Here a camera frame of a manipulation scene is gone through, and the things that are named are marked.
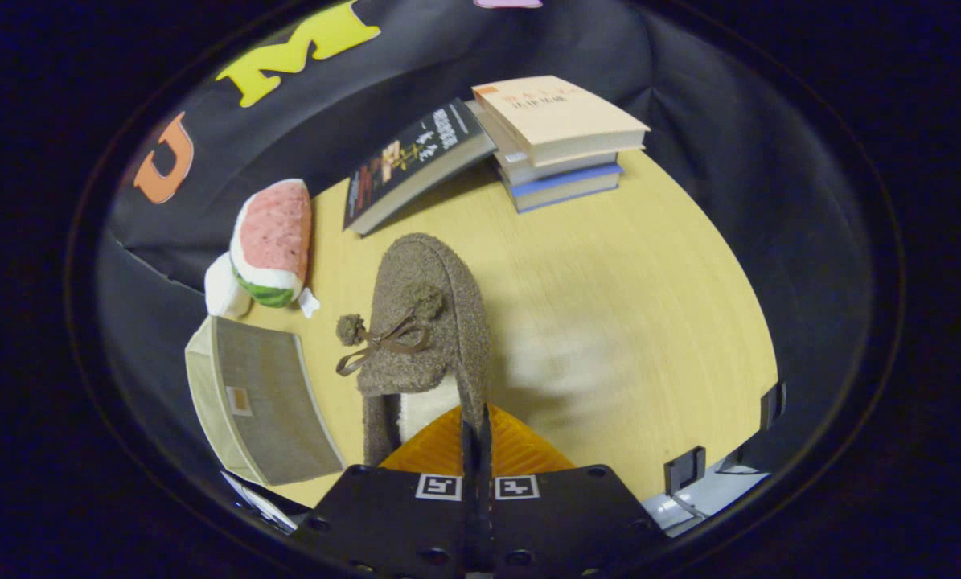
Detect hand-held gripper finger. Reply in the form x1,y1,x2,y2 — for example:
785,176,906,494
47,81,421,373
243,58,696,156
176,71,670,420
291,404,481,579
480,404,667,579

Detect brown fuzzy shoe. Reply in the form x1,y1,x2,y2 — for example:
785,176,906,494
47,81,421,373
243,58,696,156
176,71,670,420
335,233,493,467

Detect cream fabric storage box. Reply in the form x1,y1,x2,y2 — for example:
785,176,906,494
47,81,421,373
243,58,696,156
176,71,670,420
184,315,346,488

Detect black table clamp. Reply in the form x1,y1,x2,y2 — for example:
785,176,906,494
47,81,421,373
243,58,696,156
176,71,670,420
663,446,707,496
760,381,787,432

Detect white paper sheet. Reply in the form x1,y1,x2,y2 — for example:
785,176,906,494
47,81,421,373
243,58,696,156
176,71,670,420
221,470,298,533

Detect blue cover book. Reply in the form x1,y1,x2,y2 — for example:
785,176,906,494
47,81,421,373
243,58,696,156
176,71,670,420
503,163,624,214

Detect grey cover book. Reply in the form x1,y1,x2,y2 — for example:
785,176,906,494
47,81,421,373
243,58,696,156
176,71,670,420
468,101,646,187

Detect white plush toy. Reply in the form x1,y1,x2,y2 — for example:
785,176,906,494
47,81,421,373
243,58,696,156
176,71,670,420
204,252,253,318

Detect watermelon slice plush toy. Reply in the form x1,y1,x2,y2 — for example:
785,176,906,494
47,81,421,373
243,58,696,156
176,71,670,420
229,179,322,318

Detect black cover book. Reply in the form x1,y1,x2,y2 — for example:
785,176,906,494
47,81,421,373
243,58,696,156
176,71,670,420
343,98,499,236

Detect beige cover book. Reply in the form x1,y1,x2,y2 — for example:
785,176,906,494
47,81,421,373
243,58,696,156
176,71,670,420
472,75,651,168

